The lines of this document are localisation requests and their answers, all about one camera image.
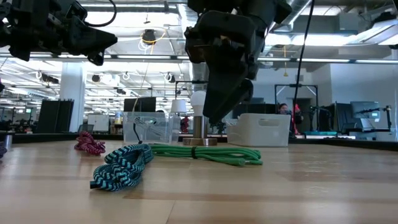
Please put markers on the white lampshade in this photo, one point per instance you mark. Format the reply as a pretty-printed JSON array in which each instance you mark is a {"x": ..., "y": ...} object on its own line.
[{"x": 178, "y": 106}]

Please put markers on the black aluminium table frame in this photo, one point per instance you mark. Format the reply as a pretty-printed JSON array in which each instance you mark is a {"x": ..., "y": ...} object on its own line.
[{"x": 46, "y": 138}]

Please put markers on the clear plastic bin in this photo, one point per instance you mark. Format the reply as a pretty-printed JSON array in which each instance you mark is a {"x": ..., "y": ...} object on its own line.
[{"x": 164, "y": 133}]

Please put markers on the white bulb brass lamp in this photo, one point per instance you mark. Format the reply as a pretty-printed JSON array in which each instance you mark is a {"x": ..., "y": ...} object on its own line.
[{"x": 200, "y": 133}]

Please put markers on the black hooked clamp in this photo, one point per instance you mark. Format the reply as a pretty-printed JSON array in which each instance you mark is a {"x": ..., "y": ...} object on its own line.
[{"x": 137, "y": 135}]

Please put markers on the black monitor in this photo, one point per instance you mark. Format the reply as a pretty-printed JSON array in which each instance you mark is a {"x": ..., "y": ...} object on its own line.
[{"x": 143, "y": 105}]

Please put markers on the person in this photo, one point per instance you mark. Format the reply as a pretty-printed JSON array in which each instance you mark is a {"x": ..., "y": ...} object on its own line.
[{"x": 283, "y": 109}]

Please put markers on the white plastic bin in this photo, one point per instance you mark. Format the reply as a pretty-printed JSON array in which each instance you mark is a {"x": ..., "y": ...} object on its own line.
[{"x": 258, "y": 137}]

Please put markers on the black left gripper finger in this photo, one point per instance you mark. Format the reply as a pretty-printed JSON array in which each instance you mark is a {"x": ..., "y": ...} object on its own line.
[{"x": 90, "y": 39}]

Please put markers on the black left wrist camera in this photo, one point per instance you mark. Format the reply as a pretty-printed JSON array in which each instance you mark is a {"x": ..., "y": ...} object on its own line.
[{"x": 97, "y": 59}]

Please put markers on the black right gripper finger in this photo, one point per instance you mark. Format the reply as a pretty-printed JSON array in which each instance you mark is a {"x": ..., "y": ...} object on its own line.
[
  {"x": 247, "y": 88},
  {"x": 222, "y": 93}
]

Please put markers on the black ceiling camera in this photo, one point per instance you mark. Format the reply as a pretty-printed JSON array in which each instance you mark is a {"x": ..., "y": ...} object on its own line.
[{"x": 149, "y": 36}]

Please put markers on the pink figure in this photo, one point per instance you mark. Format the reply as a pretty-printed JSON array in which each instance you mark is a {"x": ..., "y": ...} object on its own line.
[{"x": 297, "y": 108}]

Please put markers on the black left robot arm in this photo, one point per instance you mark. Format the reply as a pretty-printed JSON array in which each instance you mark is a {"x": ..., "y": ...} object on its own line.
[{"x": 15, "y": 34}]

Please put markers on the white column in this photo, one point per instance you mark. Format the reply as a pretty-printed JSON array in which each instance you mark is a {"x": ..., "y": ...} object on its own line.
[{"x": 73, "y": 93}]

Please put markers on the black partition panel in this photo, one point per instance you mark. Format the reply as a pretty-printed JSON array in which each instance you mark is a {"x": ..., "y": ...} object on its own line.
[{"x": 54, "y": 116}]

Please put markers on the black camera stand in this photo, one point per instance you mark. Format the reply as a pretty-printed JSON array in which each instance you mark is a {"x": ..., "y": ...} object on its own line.
[{"x": 387, "y": 118}]

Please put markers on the grey monitor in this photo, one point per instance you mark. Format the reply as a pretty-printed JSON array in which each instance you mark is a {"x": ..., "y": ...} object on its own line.
[{"x": 365, "y": 109}]

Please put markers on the small metal cylinder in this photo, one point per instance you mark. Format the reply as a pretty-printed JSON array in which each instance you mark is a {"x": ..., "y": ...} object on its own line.
[{"x": 8, "y": 141}]

